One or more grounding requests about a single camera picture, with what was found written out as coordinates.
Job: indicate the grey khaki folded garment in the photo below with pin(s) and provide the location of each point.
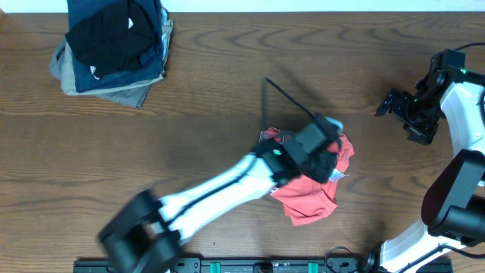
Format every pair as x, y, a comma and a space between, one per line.
133, 94

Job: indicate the black folded garment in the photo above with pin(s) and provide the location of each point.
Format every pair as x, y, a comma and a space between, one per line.
113, 39

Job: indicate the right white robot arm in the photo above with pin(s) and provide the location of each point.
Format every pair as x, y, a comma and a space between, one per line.
452, 216

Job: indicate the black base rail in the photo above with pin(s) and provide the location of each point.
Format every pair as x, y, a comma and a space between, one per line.
196, 265

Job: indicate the navy blue folded garment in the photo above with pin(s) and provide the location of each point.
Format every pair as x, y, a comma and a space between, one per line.
82, 9

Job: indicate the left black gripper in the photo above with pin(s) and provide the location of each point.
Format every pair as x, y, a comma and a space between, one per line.
328, 168

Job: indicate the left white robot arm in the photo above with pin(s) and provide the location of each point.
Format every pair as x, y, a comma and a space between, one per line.
148, 233

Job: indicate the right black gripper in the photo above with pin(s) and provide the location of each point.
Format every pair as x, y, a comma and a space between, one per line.
423, 134

